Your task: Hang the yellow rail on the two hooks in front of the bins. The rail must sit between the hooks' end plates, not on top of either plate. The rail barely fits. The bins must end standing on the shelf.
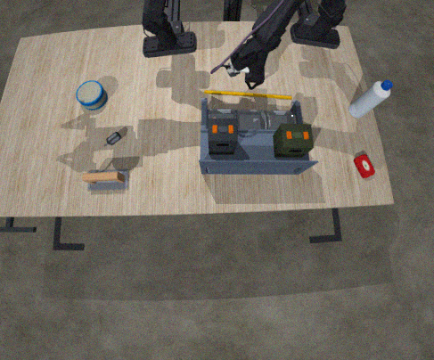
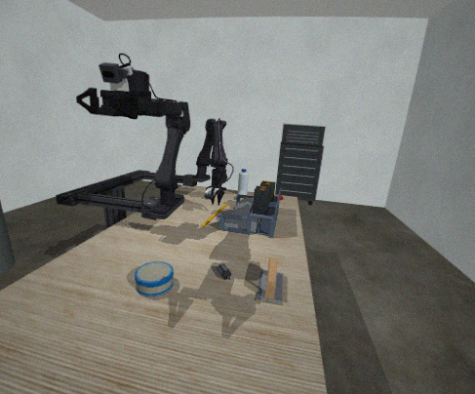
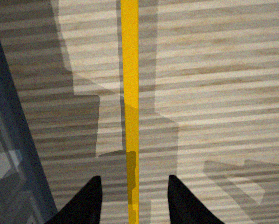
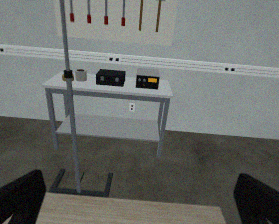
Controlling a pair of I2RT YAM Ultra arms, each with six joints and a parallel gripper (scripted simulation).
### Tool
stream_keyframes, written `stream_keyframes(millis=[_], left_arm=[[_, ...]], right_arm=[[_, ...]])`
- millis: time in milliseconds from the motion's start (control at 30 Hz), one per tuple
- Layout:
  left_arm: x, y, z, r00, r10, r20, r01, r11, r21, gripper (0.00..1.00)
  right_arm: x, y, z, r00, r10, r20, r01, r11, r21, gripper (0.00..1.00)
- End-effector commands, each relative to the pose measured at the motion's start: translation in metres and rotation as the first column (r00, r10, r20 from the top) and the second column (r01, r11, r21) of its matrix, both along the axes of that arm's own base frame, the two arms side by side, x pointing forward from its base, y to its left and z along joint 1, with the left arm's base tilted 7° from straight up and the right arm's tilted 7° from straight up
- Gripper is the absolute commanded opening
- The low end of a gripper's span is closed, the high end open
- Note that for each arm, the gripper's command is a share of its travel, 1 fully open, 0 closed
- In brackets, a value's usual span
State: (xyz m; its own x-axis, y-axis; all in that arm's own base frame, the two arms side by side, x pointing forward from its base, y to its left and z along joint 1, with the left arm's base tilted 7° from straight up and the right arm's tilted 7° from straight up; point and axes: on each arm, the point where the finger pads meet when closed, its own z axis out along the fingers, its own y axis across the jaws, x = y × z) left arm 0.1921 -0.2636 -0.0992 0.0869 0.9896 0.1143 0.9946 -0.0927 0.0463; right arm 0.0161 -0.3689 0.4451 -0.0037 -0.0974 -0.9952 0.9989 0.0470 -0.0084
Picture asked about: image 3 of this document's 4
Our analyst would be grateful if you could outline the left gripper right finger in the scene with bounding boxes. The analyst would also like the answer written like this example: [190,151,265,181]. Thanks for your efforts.
[167,175,225,224]

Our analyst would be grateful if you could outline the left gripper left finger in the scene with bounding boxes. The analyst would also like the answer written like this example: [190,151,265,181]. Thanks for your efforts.
[45,176,103,224]

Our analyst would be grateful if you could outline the yellow bar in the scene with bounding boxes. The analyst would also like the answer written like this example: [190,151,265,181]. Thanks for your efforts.
[121,0,139,224]

